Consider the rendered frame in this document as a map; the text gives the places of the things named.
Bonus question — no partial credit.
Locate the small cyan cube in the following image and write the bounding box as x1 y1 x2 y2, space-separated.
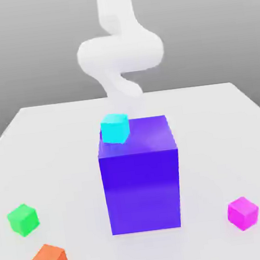
98 112 132 147

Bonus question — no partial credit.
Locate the small green cube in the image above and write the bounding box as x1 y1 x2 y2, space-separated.
5 201 42 239

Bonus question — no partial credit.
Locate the small magenta cube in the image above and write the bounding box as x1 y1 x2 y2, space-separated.
225 194 260 233

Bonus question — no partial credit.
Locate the large purple box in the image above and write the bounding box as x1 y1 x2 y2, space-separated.
94 113 188 237

